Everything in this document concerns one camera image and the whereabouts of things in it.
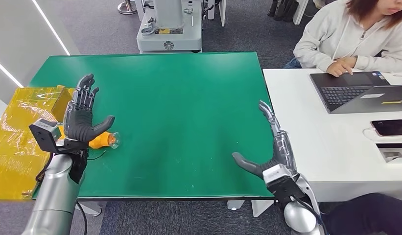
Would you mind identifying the black smartphone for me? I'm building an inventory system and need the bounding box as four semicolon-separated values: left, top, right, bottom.
371;119;402;138

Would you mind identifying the white table foot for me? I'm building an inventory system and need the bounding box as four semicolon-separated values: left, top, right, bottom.
75;201;103;217
226;200;245;212
251;199;275;218

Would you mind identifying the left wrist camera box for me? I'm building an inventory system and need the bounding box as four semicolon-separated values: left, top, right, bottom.
28;118;89;154

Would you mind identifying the person's right hand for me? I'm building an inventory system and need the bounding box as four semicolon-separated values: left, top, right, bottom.
326;59;355;78

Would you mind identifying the chrome stand base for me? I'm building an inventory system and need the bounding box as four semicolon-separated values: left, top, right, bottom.
117;0;139;15

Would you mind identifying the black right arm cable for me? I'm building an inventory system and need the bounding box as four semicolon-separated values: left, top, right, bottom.
291;194;324;235

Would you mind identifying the orange detergent bottle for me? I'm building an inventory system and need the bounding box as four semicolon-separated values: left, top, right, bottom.
57;125;120;150

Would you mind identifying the white furniture leg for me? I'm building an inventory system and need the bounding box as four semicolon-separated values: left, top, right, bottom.
218;0;228;27
293;0;310;25

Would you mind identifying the person's left hand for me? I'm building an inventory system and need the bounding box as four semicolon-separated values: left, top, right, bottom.
345;56;359;70

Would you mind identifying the white desk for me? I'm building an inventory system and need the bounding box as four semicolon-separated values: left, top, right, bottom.
262;68;402;203

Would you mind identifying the person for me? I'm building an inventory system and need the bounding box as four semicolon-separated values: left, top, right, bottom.
319;193;402;235

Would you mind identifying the yellow taped cardboard box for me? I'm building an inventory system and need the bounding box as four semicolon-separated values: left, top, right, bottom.
0;85;75;201

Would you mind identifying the white phone cable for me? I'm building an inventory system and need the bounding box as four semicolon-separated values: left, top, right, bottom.
363;127;381;141

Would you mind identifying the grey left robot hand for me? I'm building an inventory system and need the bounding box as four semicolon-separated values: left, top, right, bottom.
62;73;116;143

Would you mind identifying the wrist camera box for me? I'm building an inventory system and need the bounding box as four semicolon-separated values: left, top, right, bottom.
261;164;306;206
28;118;89;154

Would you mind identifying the dark grey laptop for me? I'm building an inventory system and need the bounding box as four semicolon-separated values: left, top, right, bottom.
309;70;402;115

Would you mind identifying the white desktop device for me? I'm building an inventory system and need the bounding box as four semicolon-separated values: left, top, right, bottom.
376;143;402;165

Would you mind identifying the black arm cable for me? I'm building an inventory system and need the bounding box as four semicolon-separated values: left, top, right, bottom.
34;150;107;235
291;194;324;235

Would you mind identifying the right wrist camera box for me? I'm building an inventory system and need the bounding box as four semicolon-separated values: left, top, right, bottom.
261;164;306;206

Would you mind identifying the green table mat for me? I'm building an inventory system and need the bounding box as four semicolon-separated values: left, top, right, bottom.
29;51;275;199

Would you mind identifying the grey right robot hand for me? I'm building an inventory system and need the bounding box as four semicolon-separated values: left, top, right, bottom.
232;99;299;181

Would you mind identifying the white robot stand machine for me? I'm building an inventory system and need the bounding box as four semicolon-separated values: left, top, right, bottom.
136;0;204;54

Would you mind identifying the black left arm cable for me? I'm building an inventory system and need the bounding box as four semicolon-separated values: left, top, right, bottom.
34;150;107;235

